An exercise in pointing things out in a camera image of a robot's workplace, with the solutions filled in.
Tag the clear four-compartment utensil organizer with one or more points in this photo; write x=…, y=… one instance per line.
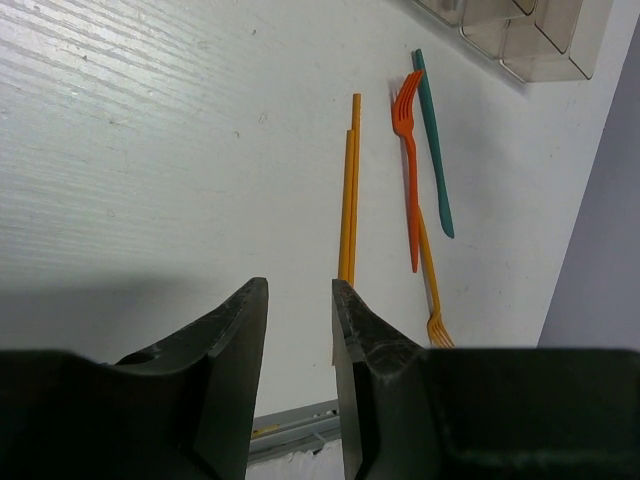
x=535, y=41

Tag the aluminium table edge rail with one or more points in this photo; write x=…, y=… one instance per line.
x=306, y=428

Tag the red-orange plastic fork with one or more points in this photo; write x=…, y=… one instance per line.
x=403, y=126

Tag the orange plastic chopstick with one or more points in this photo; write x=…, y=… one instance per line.
x=356, y=130
x=344, y=254

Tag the yellow-orange fork near edge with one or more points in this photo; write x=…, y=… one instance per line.
x=436, y=330

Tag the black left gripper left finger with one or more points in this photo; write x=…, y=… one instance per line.
x=181, y=408

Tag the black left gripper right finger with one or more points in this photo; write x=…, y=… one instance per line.
x=409, y=412

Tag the teal plastic knife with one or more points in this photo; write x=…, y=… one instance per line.
x=431, y=128

